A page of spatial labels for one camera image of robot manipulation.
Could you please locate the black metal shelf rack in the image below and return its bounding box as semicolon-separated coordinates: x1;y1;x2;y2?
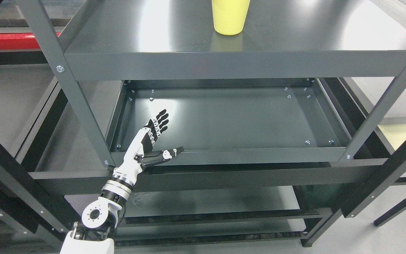
0;137;406;253

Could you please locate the red metal beam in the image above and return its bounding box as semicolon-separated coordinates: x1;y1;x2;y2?
0;32;62;50

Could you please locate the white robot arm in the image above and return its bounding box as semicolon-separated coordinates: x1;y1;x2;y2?
60;172;136;254

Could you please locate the yellow plastic cup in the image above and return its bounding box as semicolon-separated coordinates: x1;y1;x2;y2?
211;0;250;36

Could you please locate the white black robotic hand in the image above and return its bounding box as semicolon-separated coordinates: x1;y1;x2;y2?
110;109;185;185

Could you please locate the grey metal shelf unit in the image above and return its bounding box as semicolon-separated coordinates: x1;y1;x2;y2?
16;0;406;247

